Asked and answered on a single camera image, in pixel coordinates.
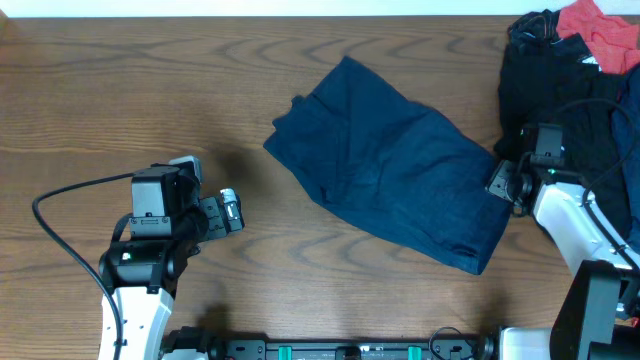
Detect navy blue shorts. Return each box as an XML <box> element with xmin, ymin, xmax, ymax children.
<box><xmin>264</xmin><ymin>57</ymin><xmax>510</xmax><ymax>275</ymax></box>

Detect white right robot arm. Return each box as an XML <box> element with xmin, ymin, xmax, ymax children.
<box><xmin>478</xmin><ymin>160</ymin><xmax>639</xmax><ymax>360</ymax></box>

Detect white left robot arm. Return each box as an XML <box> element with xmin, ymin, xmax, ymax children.
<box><xmin>98</xmin><ymin>187</ymin><xmax>244</xmax><ymax>360</ymax></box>

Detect black garment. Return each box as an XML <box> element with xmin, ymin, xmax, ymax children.
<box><xmin>494</xmin><ymin>10</ymin><xmax>639</xmax><ymax>246</ymax></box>

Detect blue garment at right edge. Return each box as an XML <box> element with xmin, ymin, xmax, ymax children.
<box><xmin>611</xmin><ymin>66</ymin><xmax>639</xmax><ymax>243</ymax></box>

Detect red garment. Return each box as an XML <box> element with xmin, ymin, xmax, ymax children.
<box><xmin>556</xmin><ymin>0</ymin><xmax>639</xmax><ymax>75</ymax></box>

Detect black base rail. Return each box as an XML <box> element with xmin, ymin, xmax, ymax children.
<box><xmin>158</xmin><ymin>327</ymin><xmax>499</xmax><ymax>360</ymax></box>

